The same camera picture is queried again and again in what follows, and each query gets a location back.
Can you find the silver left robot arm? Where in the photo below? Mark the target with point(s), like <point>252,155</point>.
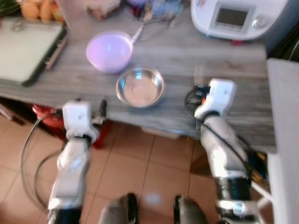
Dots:
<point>70,163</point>

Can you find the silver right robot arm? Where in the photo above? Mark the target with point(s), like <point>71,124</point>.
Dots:
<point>224,149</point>

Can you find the stainless steel bowl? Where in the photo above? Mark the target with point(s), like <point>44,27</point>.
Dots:
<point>140,87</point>

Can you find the red object under table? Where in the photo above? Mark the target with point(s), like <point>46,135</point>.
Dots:
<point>49,119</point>

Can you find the purple plastic bowl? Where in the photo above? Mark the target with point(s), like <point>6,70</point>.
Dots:
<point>109,50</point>

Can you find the white kitchen appliance with display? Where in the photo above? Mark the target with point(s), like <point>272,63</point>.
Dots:
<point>233,18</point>

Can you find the metal spoon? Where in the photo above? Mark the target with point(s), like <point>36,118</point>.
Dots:
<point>139,31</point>

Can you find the yellow and black object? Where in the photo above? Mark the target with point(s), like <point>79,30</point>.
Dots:
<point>258,165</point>

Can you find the white cabinet panel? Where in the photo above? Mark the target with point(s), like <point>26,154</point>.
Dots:
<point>285,140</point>

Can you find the white green-rimmed cutting board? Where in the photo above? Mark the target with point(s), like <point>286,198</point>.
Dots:
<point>25,51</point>

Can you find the grey left robot leg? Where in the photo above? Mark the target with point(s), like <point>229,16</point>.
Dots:
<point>117,210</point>

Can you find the grey robot leg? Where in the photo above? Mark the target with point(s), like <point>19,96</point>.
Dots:
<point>117,210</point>
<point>189,211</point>

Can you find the pile of oranges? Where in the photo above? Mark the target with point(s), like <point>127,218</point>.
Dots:
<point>39,10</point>

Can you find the grey right robot leg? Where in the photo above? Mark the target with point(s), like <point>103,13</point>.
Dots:
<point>189,211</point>

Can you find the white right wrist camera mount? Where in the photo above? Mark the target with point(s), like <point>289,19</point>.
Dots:
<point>219,95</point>

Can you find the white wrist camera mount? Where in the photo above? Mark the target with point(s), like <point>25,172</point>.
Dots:
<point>219,95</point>
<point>77,117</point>

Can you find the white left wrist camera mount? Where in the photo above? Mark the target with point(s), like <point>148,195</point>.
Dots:
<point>77,117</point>

